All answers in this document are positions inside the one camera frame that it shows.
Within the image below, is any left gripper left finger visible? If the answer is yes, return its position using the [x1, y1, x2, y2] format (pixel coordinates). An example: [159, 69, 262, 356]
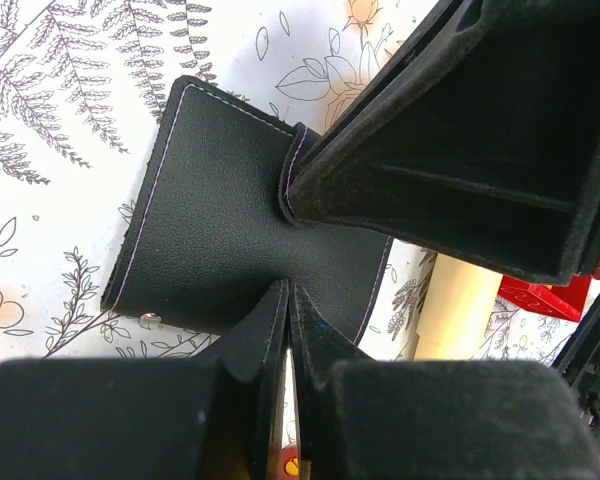
[0, 281, 289, 479]

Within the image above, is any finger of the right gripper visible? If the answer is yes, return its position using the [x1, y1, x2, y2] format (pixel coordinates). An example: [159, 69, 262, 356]
[287, 1, 600, 285]

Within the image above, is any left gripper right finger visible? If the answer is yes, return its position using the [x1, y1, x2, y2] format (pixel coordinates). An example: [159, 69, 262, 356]
[289, 287, 600, 479]

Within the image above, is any black leather card holder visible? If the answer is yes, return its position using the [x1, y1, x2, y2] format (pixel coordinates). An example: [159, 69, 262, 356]
[101, 76, 392, 342]

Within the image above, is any orange toy car block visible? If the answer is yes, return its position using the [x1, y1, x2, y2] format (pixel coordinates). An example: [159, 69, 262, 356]
[279, 445, 301, 480]

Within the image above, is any cream toy microphone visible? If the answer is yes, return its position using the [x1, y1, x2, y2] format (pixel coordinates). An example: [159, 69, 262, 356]
[414, 254, 502, 361]

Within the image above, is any red owl toy block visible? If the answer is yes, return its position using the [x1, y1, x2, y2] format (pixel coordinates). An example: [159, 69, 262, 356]
[498, 276, 591, 323]

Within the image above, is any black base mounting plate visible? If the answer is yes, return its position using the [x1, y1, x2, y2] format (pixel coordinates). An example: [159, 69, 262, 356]
[552, 294, 600, 448]

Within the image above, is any floral table mat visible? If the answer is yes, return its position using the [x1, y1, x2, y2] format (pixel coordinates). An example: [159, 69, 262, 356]
[0, 0, 600, 451]

